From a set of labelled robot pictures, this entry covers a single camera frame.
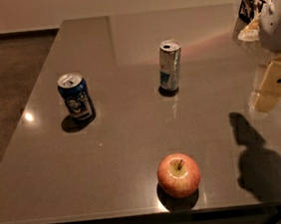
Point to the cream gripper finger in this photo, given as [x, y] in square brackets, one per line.
[260, 79]
[267, 100]

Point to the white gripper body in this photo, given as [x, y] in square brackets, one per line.
[277, 30]

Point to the red yellow apple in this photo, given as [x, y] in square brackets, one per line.
[178, 175]

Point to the silver red bull can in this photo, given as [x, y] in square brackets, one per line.
[169, 64]

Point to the blue pepsi can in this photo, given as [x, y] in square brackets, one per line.
[73, 90]

